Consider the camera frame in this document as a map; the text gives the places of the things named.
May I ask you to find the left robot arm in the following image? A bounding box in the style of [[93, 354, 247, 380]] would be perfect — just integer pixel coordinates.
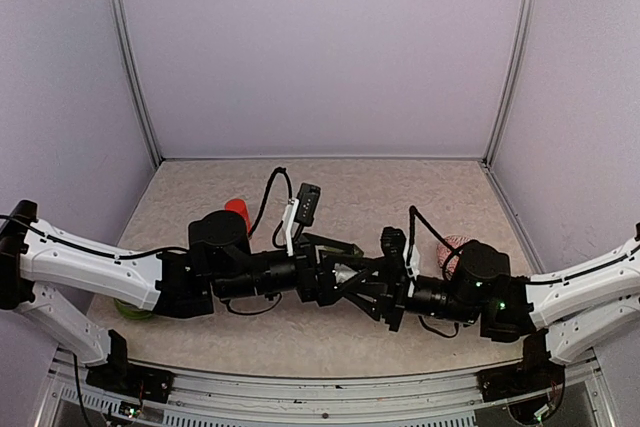
[[1, 201, 388, 392]]

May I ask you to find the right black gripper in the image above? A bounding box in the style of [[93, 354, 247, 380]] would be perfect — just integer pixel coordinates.
[[346, 257, 482, 334]]

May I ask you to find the green plate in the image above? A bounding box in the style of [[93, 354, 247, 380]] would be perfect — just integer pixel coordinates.
[[113, 299, 154, 321]]

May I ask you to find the green weekly pill organizer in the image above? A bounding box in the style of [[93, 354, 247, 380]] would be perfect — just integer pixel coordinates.
[[323, 244, 364, 257]]

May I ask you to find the small clear white-capped bottle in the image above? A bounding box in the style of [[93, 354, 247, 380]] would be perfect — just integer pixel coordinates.
[[333, 264, 358, 284]]

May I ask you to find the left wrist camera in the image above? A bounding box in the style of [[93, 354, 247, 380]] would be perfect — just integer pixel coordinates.
[[282, 183, 321, 257]]

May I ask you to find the right aluminium frame post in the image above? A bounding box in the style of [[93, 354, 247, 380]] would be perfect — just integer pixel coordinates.
[[483, 0, 535, 170]]

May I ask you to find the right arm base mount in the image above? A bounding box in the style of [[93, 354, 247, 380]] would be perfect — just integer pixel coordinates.
[[476, 363, 565, 403]]

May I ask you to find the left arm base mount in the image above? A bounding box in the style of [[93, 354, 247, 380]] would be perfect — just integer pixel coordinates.
[[86, 363, 175, 404]]

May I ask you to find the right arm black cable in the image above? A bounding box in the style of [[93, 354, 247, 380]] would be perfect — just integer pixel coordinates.
[[407, 204, 466, 273]]

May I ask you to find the aluminium frame post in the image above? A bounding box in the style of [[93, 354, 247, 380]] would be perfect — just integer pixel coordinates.
[[109, 0, 164, 169], [483, 0, 535, 170]]

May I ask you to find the red patterned oval tin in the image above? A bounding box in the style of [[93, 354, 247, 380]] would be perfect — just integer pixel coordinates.
[[436, 235, 471, 280]]

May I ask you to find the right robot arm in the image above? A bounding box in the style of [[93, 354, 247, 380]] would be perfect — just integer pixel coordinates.
[[331, 237, 639, 391]]

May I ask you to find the front aluminium rail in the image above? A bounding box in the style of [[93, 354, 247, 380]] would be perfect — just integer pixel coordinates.
[[34, 356, 616, 427]]

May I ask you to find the red pill bottle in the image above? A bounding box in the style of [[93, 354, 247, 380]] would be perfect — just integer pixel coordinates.
[[224, 198, 251, 232]]

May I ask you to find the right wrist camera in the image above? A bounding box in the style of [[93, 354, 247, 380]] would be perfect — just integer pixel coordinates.
[[380, 226, 422, 298]]

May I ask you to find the left aluminium frame post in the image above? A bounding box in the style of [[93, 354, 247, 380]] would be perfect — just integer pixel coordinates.
[[109, 0, 164, 169]]

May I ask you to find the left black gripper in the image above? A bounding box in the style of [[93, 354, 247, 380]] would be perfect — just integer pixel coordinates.
[[213, 234, 378, 308]]

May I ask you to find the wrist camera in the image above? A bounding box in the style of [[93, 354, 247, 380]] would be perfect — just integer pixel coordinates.
[[380, 226, 422, 298], [282, 183, 321, 257]]

